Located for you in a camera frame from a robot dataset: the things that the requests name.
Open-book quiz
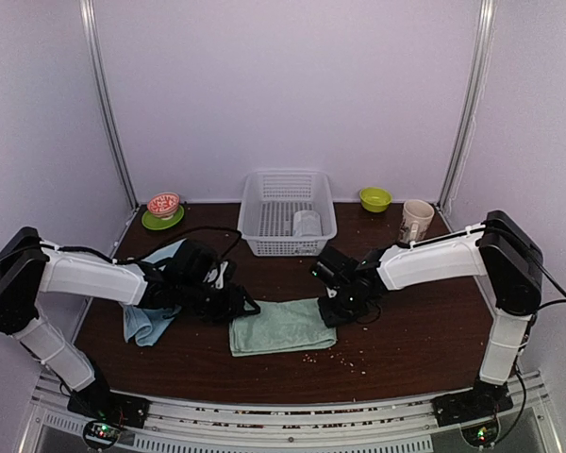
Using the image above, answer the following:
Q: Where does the light blue towel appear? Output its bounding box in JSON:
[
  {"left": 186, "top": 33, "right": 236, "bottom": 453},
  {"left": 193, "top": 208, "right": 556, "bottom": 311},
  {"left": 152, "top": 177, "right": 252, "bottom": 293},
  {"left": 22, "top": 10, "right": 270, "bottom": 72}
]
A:
[{"left": 122, "top": 238, "right": 190, "bottom": 348}]

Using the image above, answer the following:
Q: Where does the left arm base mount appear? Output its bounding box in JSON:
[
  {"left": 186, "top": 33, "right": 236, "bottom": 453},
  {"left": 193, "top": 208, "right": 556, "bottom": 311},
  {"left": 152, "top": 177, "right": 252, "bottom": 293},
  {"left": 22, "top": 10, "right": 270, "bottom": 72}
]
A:
[{"left": 67, "top": 394, "right": 150, "bottom": 450}]

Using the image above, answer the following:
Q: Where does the rolled grey towel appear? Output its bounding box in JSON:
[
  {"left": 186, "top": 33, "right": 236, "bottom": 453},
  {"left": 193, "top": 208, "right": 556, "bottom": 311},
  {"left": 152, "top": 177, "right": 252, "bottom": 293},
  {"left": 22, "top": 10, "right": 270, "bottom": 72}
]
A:
[{"left": 292, "top": 210, "right": 322, "bottom": 237}]

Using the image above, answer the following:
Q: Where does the green panda towel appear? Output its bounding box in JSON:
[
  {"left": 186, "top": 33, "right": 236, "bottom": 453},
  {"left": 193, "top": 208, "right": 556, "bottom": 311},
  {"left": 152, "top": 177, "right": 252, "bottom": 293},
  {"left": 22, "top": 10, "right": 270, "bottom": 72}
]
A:
[{"left": 228, "top": 298, "right": 338, "bottom": 358}]

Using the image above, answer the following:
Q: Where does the front aluminium rail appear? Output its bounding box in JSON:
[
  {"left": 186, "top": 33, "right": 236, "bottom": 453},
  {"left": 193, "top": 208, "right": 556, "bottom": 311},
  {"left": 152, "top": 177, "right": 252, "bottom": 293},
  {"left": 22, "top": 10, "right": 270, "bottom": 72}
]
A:
[{"left": 27, "top": 394, "right": 562, "bottom": 453}]

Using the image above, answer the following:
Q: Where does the left aluminium frame post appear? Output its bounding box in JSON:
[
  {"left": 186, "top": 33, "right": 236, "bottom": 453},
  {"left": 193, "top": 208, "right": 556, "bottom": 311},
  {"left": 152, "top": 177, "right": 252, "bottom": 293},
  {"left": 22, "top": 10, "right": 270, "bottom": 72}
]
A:
[{"left": 79, "top": 0, "right": 140, "bottom": 210}]

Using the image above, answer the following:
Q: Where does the lime green bowl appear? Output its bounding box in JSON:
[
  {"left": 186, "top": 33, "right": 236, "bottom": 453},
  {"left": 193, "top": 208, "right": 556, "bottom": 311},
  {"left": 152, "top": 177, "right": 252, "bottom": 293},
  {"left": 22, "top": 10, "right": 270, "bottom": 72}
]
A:
[{"left": 359, "top": 187, "right": 392, "bottom": 213}]

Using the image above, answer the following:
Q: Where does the red patterned bowl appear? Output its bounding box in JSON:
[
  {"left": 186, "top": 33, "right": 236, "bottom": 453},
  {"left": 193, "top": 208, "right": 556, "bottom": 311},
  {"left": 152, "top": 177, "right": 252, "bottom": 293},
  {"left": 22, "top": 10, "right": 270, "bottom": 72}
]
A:
[{"left": 147, "top": 193, "right": 180, "bottom": 220}]

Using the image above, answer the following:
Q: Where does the right aluminium frame post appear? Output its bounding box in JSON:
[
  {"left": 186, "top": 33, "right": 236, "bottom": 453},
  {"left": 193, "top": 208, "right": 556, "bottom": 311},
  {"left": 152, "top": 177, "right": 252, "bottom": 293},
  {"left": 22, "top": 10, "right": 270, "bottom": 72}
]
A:
[{"left": 438, "top": 0, "right": 497, "bottom": 215}]

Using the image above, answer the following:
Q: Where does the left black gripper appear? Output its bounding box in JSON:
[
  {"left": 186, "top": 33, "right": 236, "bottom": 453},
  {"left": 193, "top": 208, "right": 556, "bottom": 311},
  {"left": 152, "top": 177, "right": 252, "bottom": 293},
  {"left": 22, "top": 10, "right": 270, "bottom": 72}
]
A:
[{"left": 177, "top": 277, "right": 260, "bottom": 326}]

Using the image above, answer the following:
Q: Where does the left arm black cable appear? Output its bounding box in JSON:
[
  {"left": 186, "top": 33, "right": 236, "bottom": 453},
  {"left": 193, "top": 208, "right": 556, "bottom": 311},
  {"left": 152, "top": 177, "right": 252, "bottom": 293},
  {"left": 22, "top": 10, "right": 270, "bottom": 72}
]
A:
[{"left": 0, "top": 226, "right": 244, "bottom": 284}]

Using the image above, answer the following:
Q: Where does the green plate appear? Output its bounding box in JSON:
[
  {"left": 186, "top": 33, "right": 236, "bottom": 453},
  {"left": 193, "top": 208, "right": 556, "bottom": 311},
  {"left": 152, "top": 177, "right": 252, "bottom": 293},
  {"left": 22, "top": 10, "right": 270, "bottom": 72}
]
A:
[{"left": 141, "top": 205, "right": 185, "bottom": 231}]

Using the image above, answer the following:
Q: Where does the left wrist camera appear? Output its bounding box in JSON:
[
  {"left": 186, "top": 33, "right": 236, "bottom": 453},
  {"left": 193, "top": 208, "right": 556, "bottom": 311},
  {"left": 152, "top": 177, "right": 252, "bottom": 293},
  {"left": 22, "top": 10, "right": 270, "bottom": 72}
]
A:
[{"left": 204, "top": 260, "right": 237, "bottom": 290}]

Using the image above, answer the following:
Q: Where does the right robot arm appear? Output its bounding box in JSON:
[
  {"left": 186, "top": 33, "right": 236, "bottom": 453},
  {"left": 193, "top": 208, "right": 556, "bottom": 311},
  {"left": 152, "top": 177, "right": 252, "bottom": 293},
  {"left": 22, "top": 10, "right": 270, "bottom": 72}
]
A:
[{"left": 310, "top": 210, "right": 555, "bottom": 417}]

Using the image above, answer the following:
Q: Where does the cream printed mug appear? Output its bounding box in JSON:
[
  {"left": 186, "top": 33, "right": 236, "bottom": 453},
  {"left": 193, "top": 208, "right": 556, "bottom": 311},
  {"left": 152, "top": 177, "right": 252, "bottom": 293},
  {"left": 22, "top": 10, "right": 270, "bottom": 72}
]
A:
[{"left": 397, "top": 199, "right": 435, "bottom": 244}]

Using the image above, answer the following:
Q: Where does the aluminium frame post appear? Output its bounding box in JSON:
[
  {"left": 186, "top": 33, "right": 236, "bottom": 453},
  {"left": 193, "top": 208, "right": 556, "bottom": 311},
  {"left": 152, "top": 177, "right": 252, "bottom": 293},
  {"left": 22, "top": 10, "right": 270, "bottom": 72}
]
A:
[
  {"left": 79, "top": 0, "right": 140, "bottom": 210},
  {"left": 438, "top": 0, "right": 497, "bottom": 215}
]

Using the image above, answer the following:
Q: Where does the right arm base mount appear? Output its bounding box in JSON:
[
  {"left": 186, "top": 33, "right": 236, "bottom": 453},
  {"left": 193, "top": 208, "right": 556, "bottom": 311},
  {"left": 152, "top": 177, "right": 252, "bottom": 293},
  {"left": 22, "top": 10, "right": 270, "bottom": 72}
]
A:
[{"left": 431, "top": 390, "right": 513, "bottom": 449}]

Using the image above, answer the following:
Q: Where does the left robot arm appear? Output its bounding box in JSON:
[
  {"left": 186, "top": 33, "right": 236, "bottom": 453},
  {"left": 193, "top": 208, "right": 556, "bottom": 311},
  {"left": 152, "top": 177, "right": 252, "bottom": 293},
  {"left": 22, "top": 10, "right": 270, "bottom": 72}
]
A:
[{"left": 0, "top": 227, "right": 260, "bottom": 419}]

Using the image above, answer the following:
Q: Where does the white plastic basket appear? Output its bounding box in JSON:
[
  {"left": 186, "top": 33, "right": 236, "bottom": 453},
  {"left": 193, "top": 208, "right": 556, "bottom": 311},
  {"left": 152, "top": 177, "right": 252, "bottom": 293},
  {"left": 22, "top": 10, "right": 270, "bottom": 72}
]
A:
[{"left": 237, "top": 170, "right": 338, "bottom": 257}]

